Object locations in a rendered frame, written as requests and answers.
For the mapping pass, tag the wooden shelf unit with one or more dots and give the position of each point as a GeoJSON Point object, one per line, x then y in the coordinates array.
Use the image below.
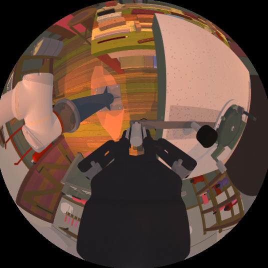
{"type": "Point", "coordinates": [219, 207]}

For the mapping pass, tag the purple tool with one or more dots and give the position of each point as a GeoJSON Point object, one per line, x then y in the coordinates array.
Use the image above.
{"type": "Point", "coordinates": [223, 181]}

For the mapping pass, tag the grey mitre gauge bar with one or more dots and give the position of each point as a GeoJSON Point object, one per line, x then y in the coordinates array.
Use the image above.
{"type": "Point", "coordinates": [167, 124]}

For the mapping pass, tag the pale wood plank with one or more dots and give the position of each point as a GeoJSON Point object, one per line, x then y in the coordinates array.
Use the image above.
{"type": "Point", "coordinates": [112, 33]}

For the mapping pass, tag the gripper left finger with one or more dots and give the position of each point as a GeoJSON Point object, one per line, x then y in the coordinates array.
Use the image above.
{"type": "Point", "coordinates": [94, 161]}

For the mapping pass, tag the grey green hopper box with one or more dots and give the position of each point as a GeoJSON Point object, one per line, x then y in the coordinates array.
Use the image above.
{"type": "Point", "coordinates": [76, 178]}

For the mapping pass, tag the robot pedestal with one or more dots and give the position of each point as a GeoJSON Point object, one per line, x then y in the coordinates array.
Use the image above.
{"type": "Point", "coordinates": [90, 104]}

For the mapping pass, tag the round wooden stool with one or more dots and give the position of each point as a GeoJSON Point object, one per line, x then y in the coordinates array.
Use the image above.
{"type": "Point", "coordinates": [82, 17]}

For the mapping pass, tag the red fire extinguisher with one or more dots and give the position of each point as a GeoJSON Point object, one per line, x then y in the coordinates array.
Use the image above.
{"type": "Point", "coordinates": [40, 154]}

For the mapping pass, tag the beige speckled block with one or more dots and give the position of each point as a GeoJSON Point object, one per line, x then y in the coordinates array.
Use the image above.
{"type": "Point", "coordinates": [108, 17]}

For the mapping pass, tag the wooden workbench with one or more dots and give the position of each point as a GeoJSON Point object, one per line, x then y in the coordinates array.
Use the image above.
{"type": "Point", "coordinates": [117, 49]}

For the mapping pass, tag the orange wood block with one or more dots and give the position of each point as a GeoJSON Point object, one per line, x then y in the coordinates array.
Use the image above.
{"type": "Point", "coordinates": [112, 24]}

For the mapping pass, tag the dark red plank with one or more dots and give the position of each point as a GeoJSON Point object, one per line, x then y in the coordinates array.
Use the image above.
{"type": "Point", "coordinates": [142, 11]}

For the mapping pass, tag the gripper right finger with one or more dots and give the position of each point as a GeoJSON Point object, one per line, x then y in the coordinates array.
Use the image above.
{"type": "Point", "coordinates": [180, 160]}

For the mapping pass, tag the pink speckled sander table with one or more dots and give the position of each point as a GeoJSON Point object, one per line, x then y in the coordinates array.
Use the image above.
{"type": "Point", "coordinates": [198, 73]}

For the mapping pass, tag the green mitre gauge head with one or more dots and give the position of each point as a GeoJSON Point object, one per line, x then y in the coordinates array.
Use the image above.
{"type": "Point", "coordinates": [229, 127]}

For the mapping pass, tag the black block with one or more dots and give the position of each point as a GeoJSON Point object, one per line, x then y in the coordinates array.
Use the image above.
{"type": "Point", "coordinates": [105, 12]}

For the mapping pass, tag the grey drum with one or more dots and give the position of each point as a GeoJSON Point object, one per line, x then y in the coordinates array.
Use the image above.
{"type": "Point", "coordinates": [49, 47]}

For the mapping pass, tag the brown wooden stand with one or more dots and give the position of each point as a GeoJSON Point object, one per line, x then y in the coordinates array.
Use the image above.
{"type": "Point", "coordinates": [33, 64]}

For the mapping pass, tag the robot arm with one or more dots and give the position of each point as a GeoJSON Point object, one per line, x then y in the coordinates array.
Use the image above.
{"type": "Point", "coordinates": [33, 104]}

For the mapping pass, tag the black expansion knob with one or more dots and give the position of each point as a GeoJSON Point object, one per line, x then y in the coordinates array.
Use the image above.
{"type": "Point", "coordinates": [207, 136]}

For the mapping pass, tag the pink tag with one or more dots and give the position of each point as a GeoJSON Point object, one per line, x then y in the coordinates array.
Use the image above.
{"type": "Point", "coordinates": [205, 198]}

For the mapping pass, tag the dark red pencil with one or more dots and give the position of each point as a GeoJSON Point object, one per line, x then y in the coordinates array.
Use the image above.
{"type": "Point", "coordinates": [113, 39]}

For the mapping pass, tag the red tube frame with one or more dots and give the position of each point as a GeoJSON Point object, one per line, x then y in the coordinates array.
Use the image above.
{"type": "Point", "coordinates": [15, 138]}

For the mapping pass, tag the beige cardboard box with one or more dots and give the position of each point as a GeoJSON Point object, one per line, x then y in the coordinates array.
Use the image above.
{"type": "Point", "coordinates": [132, 62]}

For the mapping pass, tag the small tan wood block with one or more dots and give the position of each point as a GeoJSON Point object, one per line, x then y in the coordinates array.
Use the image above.
{"type": "Point", "coordinates": [138, 26]}

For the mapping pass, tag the brown short stick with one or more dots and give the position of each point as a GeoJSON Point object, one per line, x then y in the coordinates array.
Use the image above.
{"type": "Point", "coordinates": [146, 40]}

